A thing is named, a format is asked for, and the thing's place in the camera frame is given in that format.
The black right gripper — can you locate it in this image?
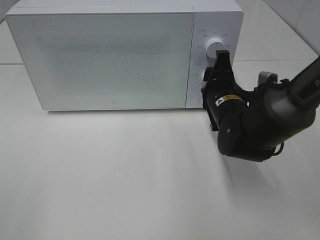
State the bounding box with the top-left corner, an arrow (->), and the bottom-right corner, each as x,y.
201,50 -> 249,125

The white timer knob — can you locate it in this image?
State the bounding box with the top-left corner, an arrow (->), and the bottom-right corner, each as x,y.
199,71 -> 206,86

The round white door button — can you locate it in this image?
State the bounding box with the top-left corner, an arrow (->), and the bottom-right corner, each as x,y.
197,95 -> 203,106

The white microwave door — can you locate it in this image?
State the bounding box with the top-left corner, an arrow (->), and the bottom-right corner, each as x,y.
7,13 -> 193,111

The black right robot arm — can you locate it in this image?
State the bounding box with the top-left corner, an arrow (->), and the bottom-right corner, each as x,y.
201,50 -> 320,162

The upper white power knob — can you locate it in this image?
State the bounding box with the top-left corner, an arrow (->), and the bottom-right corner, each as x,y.
204,36 -> 226,59

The white microwave oven body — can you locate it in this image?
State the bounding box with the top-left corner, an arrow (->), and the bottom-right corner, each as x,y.
5,0 -> 244,111

